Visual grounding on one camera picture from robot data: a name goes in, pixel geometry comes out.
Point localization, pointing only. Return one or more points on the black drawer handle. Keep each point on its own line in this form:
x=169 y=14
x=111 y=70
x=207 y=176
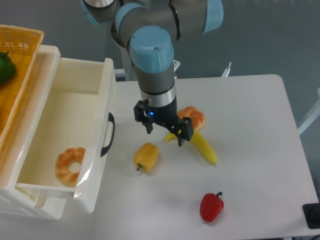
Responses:
x=109 y=135

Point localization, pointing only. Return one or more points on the orange woven basket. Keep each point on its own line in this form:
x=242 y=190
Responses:
x=23 y=45

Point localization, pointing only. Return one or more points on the yellow banana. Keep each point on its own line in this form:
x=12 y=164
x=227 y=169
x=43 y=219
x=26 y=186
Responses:
x=204 y=148

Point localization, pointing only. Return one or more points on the red bell pepper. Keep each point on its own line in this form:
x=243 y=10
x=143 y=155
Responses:
x=211 y=206

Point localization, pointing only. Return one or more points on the green bell pepper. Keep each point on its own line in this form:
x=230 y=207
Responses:
x=7 y=67

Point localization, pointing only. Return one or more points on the white frame bar right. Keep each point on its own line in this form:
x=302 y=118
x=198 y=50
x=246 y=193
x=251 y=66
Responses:
x=312 y=114

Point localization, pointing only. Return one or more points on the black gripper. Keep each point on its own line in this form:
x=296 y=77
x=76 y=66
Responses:
x=166 y=117

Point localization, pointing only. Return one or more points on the open white upper drawer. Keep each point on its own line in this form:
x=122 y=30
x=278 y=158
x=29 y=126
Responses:
x=75 y=115

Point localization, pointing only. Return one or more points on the yellow bell pepper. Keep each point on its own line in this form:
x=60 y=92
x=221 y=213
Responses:
x=146 y=157

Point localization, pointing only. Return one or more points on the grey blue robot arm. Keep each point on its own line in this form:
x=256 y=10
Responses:
x=148 y=36

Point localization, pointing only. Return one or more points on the glazed ring donut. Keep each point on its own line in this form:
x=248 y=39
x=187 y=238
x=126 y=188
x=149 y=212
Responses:
x=63 y=163

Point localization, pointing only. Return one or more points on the black device at table edge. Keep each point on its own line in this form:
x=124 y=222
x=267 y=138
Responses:
x=312 y=215

